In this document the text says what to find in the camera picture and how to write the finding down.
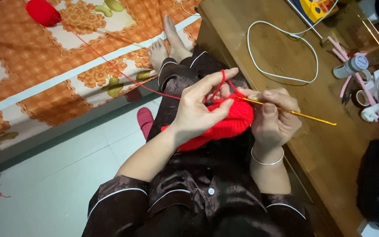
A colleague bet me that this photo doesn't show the small white figurine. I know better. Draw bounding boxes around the small white figurine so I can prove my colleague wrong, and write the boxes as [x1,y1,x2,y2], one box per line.
[360,103,379,123]

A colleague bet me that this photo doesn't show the red yarn strand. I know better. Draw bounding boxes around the red yarn strand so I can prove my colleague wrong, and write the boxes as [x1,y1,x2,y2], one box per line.
[59,20,240,103]

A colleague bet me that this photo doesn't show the black plastic bag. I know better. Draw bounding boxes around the black plastic bag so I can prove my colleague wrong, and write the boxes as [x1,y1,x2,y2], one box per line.
[356,131,379,237]

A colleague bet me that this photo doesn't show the bed with orange floral sheet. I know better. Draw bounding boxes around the bed with orange floral sheet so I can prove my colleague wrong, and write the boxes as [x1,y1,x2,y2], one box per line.
[0,0,204,173]

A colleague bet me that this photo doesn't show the white bottle with grey cap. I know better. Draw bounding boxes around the white bottle with grey cap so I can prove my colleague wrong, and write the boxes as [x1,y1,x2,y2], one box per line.
[333,55,370,80]

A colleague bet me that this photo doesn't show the dark scissors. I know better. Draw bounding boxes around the dark scissors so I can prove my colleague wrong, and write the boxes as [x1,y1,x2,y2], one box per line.
[341,77,358,106]

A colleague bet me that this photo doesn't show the long white cable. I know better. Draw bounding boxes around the long white cable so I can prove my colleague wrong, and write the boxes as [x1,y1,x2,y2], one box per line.
[247,0,339,84]

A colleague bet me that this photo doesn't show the yellow and blue box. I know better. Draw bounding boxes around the yellow and blue box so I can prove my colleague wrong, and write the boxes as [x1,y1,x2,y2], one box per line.
[286,0,339,26]

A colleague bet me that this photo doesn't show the person's bare foot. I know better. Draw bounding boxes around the person's bare foot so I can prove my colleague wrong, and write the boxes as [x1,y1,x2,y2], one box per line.
[163,14,193,64]
[147,38,170,72]

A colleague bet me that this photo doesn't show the dark brown satin pajamas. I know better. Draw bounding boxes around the dark brown satin pajamas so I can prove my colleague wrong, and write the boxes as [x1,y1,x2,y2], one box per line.
[81,46,316,237]

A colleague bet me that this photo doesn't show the red slipper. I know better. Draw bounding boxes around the red slipper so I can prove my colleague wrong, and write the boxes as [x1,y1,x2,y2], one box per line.
[136,107,155,141]

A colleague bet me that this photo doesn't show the clear tape roll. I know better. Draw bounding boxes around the clear tape roll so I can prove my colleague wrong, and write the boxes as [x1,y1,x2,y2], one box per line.
[355,89,372,108]
[358,68,373,83]

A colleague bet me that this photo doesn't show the thin white cord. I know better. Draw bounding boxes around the thin white cord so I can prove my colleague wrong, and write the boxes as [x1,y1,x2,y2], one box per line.
[180,0,202,17]

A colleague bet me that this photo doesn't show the gold crochet hook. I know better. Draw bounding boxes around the gold crochet hook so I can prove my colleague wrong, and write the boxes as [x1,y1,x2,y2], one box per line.
[235,95,338,126]

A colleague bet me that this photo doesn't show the person's right hand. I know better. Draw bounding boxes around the person's right hand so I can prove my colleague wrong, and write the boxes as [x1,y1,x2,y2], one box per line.
[237,87,303,151]

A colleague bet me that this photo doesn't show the person's left hand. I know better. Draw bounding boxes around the person's left hand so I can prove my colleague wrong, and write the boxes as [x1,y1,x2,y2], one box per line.
[171,67,240,141]

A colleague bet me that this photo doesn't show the silver bracelet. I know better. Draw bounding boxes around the silver bracelet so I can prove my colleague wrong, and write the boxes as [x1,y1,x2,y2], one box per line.
[251,146,285,166]

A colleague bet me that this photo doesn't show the red crocheted piece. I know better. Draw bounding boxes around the red crocheted piece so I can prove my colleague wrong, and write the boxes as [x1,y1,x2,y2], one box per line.
[161,93,254,152]

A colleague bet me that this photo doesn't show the red yarn ball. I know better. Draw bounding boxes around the red yarn ball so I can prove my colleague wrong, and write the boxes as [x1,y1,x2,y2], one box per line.
[25,0,62,27]

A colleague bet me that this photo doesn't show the pink plastic sticks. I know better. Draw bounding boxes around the pink plastic sticks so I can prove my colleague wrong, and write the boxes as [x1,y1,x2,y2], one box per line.
[327,36,379,132]

